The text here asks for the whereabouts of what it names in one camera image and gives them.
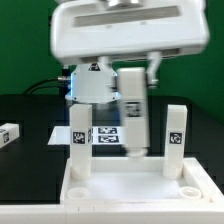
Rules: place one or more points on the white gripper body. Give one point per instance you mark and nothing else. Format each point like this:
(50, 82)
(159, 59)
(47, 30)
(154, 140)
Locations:
(82, 31)

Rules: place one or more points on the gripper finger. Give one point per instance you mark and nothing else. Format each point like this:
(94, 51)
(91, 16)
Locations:
(154, 59)
(104, 62)

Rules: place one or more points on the white square desk top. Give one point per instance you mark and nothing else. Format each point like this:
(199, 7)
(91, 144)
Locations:
(125, 180)

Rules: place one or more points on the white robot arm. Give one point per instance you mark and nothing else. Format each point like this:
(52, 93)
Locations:
(90, 84)

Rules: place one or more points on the white flat base tag plate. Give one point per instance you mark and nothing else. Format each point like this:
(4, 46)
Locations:
(101, 135)

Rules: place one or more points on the white L-shaped fence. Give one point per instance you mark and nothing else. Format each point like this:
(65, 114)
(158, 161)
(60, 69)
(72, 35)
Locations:
(113, 213)

